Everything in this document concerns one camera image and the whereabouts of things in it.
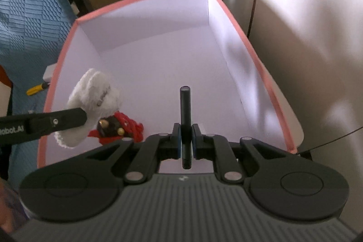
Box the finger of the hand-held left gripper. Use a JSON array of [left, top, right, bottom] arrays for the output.
[[27, 107, 88, 137]]

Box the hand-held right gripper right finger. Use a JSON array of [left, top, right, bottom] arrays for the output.
[[192, 123, 287, 184]]

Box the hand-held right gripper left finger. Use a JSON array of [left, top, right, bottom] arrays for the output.
[[85, 123, 182, 184]]

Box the black cylinder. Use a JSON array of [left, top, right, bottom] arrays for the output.
[[179, 86, 194, 169]]

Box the white knitted toy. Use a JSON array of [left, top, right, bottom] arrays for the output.
[[54, 68, 123, 149]]

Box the red toy figure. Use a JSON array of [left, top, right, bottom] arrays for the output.
[[88, 112, 145, 144]]

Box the pink shoe box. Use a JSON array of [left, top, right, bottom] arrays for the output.
[[37, 0, 298, 171]]

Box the person's left hand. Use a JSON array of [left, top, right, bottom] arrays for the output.
[[0, 179, 29, 234]]

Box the yellow pen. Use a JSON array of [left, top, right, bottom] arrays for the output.
[[26, 83, 50, 95]]

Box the white charger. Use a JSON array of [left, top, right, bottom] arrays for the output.
[[42, 64, 56, 81]]

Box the blue textured chair cover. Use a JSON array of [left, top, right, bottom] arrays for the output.
[[0, 0, 78, 183]]

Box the black cable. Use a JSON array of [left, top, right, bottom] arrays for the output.
[[298, 126, 363, 155]]

